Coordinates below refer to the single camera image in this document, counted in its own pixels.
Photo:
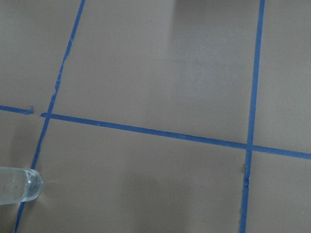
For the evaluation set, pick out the glass sauce bottle metal spout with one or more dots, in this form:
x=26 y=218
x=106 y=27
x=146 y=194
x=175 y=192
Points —
x=19 y=185

